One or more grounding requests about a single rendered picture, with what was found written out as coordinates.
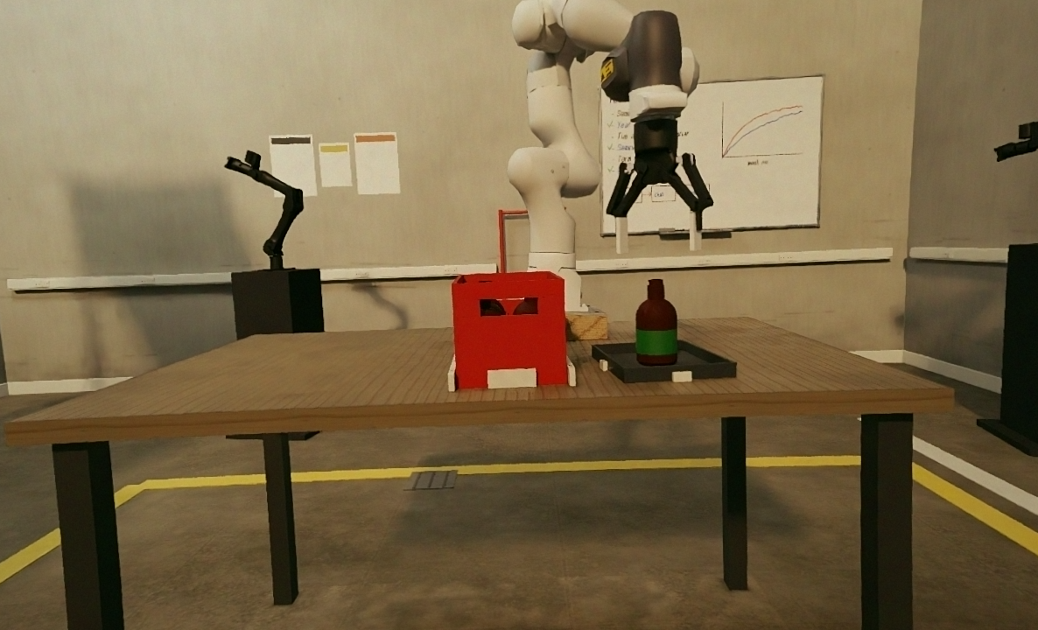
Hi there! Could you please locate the red divided crate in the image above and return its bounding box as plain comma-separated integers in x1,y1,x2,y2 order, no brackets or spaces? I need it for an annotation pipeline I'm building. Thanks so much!
452,271,567,389

